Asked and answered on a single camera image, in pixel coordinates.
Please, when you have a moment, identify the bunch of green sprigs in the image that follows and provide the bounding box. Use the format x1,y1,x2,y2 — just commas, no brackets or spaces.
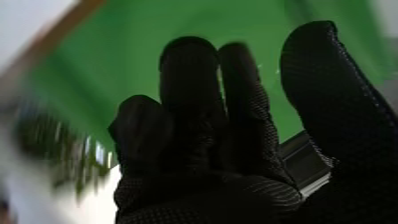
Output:
14,106,117,203

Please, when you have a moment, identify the white sheet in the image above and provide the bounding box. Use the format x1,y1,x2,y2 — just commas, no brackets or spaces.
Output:
0,126,122,224

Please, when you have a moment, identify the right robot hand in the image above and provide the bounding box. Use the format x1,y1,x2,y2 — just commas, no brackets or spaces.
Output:
106,20,398,224

